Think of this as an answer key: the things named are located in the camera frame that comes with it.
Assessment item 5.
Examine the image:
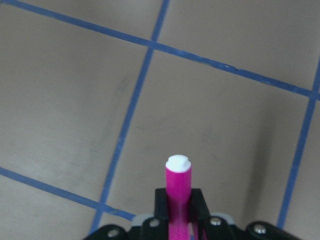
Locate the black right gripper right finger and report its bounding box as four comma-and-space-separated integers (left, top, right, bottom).
188, 188, 210, 223

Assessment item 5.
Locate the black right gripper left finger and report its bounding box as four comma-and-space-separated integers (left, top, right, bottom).
154, 188, 170, 223

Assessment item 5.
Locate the pink marker pen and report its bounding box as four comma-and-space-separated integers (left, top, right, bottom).
165, 154, 192, 240

